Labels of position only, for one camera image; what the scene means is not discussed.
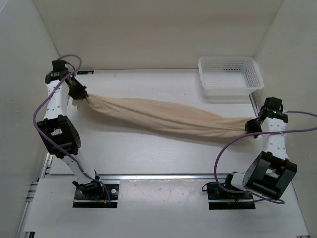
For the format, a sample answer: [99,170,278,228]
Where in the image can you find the beige trousers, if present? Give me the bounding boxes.
[72,94,251,141]

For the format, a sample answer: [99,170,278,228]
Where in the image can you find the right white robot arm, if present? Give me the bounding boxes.
[222,97,297,200]

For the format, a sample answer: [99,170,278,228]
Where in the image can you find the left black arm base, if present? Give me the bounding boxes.
[73,181,119,208]

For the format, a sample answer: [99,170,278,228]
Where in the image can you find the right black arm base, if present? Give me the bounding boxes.
[201,182,255,210]

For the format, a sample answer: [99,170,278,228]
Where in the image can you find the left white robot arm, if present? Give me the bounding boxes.
[36,59,105,199]

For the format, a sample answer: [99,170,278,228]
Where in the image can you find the white plastic basket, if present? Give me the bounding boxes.
[198,56,264,97]

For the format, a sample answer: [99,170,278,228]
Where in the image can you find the black corner bracket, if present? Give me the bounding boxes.
[77,70,94,75]

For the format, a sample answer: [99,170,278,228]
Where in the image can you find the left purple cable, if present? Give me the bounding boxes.
[33,54,111,208]

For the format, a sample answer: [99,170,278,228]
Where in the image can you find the purple cable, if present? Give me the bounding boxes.
[213,111,317,204]
[33,54,111,208]

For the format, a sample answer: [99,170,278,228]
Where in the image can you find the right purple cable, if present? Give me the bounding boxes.
[213,111,317,204]

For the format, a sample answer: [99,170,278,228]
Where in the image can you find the aluminium rail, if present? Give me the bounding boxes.
[17,94,293,238]

